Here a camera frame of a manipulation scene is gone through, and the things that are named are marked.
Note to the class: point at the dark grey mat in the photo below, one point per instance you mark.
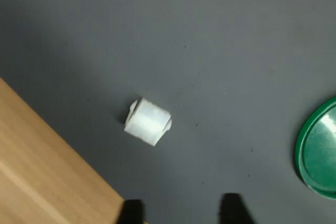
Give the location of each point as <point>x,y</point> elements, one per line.
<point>197,51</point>

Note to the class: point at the small white plastic terminal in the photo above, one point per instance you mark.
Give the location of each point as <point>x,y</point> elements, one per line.
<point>148,121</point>

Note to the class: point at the round green lid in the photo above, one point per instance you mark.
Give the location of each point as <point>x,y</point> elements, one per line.
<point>319,150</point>

